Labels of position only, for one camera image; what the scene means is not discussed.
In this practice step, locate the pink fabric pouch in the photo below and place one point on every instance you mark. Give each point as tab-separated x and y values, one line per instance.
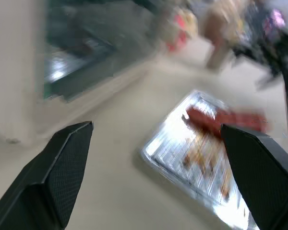
178	40

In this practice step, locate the red sausage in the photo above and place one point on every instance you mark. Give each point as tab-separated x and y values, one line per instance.
201	117

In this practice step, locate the cream white toaster oven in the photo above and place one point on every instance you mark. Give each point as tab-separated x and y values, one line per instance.
12	72

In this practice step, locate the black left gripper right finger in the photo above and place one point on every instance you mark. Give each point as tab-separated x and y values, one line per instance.
266	179

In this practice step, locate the cream yellow towel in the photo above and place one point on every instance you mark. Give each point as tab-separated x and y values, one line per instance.
189	19

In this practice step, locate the foil covered baking tray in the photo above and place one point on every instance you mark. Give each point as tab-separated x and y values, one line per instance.
168	153

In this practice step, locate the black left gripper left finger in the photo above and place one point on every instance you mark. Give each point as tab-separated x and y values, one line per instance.
50	179

